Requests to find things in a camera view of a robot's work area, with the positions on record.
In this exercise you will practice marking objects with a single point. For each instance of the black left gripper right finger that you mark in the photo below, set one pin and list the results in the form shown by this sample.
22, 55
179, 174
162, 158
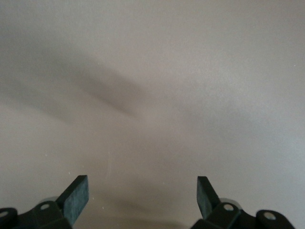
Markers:
205, 198

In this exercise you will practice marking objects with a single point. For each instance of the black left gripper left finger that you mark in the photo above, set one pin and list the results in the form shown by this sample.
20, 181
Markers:
76, 200

